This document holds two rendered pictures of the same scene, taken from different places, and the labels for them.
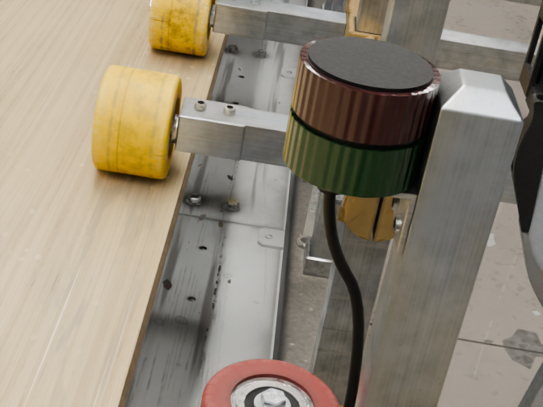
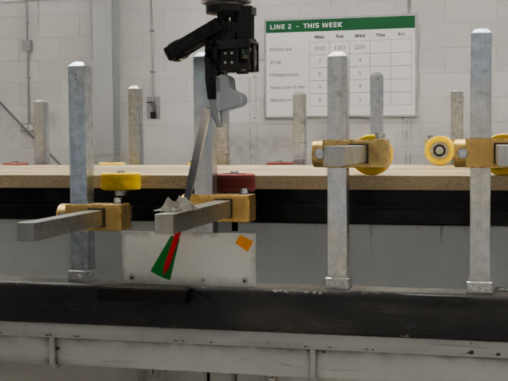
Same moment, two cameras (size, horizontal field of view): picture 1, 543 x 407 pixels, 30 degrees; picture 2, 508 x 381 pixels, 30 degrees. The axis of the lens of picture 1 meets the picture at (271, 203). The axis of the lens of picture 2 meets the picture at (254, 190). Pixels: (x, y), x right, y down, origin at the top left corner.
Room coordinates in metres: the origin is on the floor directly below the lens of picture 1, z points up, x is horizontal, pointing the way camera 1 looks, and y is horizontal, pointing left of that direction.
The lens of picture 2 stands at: (0.95, -1.77, 0.97)
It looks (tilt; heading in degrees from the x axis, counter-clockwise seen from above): 3 degrees down; 105
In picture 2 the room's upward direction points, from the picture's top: straight up
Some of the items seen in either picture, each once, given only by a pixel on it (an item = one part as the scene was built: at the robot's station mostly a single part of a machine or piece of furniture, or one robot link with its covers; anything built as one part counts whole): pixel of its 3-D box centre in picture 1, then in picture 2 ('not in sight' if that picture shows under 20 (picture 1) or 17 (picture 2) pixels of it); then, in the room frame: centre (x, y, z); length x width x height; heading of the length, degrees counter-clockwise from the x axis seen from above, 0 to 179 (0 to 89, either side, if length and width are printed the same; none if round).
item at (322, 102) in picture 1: (365, 88); not in sight; (0.40, -0.03, 1.12); 0.06 x 0.06 x 0.02
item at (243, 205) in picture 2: not in sight; (218, 207); (0.42, -0.07, 0.85); 0.14 x 0.06 x 0.05; 1
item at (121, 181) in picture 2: not in sight; (121, 198); (0.19, 0.02, 0.85); 0.08 x 0.08 x 0.11
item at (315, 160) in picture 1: (354, 140); not in sight; (0.40, -0.03, 1.10); 0.06 x 0.06 x 0.02
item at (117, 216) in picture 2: not in sight; (93, 216); (0.17, -0.08, 0.83); 0.14 x 0.06 x 0.05; 1
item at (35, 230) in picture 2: not in sight; (81, 221); (0.19, -0.18, 0.82); 0.44 x 0.03 x 0.04; 91
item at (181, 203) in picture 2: not in sight; (179, 202); (0.45, -0.36, 0.87); 0.09 x 0.07 x 0.02; 91
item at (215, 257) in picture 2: not in sight; (187, 258); (0.37, -0.10, 0.75); 0.26 x 0.01 x 0.10; 1
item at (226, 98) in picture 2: not in sight; (226, 100); (0.47, -0.17, 1.04); 0.06 x 0.03 x 0.09; 1
